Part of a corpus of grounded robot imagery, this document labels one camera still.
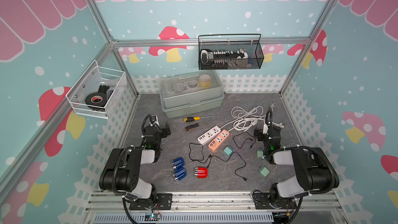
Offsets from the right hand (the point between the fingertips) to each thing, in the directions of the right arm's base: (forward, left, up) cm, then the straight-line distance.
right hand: (265, 126), depth 94 cm
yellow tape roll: (+28, +36, +12) cm, 47 cm away
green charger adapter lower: (-25, +6, -4) cm, 26 cm away
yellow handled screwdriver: (+9, +45, -4) cm, 46 cm away
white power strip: (-5, +35, -4) cm, 36 cm away
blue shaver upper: (-21, +52, -3) cm, 56 cm away
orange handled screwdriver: (+3, +46, -5) cm, 46 cm away
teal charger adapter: (-13, +23, -5) cm, 27 cm away
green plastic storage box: (+14, +45, +15) cm, 50 cm away
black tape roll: (-2, +87, +29) cm, 91 cm away
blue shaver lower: (-27, +50, -3) cm, 57 cm away
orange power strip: (-8, +28, -3) cm, 30 cm away
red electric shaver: (-26, +39, -4) cm, 47 cm away
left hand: (+1, +64, +1) cm, 64 cm away
